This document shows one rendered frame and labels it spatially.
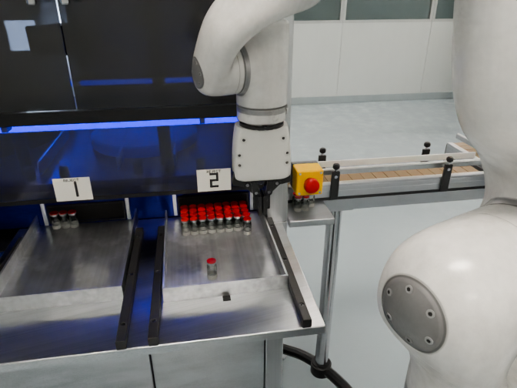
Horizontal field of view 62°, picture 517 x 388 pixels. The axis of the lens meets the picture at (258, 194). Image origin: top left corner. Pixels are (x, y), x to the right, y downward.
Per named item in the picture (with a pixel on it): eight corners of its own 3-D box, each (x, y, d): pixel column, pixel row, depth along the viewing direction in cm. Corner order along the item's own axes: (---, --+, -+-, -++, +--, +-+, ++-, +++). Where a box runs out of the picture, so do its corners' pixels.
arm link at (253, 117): (283, 96, 76) (283, 113, 77) (233, 98, 74) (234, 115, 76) (295, 108, 68) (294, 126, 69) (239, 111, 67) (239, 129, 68)
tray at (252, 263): (166, 221, 118) (165, 209, 116) (259, 213, 122) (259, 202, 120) (163, 302, 88) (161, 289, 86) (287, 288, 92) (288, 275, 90)
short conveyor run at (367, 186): (280, 218, 127) (281, 168, 121) (270, 195, 141) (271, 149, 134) (490, 201, 137) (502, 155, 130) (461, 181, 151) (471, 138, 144)
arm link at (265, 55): (247, 112, 66) (297, 105, 70) (246, 20, 60) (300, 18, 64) (222, 101, 72) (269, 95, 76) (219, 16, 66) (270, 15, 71)
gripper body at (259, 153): (286, 108, 76) (285, 167, 81) (228, 111, 75) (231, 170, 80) (296, 120, 70) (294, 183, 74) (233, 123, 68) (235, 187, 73)
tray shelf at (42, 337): (20, 235, 115) (18, 229, 114) (276, 214, 125) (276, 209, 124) (-74, 381, 73) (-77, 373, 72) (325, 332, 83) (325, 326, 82)
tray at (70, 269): (38, 227, 115) (35, 215, 114) (138, 219, 119) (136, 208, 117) (-12, 313, 85) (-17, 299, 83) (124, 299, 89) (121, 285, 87)
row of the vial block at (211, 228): (181, 232, 112) (180, 216, 110) (249, 226, 115) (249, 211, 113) (181, 236, 110) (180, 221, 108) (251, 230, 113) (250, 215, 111)
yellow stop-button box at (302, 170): (290, 185, 120) (291, 161, 117) (315, 183, 121) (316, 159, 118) (296, 197, 114) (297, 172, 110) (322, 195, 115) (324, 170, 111)
